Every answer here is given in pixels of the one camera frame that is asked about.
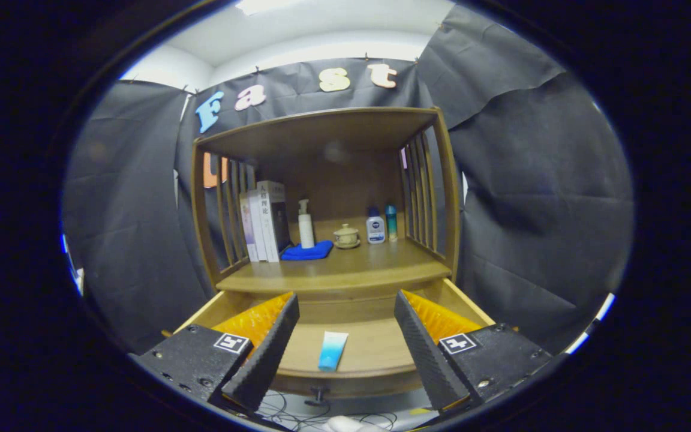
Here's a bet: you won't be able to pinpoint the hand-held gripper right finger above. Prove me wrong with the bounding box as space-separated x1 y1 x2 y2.
393 290 553 415

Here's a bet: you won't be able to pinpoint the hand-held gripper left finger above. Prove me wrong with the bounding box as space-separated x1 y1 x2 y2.
130 292 301 415

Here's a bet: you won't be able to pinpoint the blue white cosmetic tube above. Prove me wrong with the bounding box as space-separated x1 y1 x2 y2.
318 331 349 372

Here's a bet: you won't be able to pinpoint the wooden countertop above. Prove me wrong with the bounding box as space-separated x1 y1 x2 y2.
217 237 451 295

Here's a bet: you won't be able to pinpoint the wooden cabinet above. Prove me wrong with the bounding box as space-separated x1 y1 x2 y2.
191 106 461 301

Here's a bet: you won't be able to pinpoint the blue folded cloth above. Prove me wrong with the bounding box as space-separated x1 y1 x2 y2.
280 240 335 262

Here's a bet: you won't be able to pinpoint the white pump bottle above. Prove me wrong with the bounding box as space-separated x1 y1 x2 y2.
298 199 316 249

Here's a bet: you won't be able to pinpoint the lavender book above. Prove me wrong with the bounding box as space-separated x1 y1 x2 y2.
239 192 259 263

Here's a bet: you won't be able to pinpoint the thin white book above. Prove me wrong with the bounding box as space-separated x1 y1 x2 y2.
247 189 269 263

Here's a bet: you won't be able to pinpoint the thick grey portrait book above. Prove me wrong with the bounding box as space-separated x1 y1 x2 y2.
256 180 292 263

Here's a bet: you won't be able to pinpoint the white bottle blue cap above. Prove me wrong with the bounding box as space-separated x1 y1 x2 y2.
366 207 386 244

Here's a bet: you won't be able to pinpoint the beige lidded teacup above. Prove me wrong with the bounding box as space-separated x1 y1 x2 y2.
333 224 360 250

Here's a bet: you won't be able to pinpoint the black floor cables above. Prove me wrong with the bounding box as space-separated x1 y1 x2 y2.
259 390 397 431

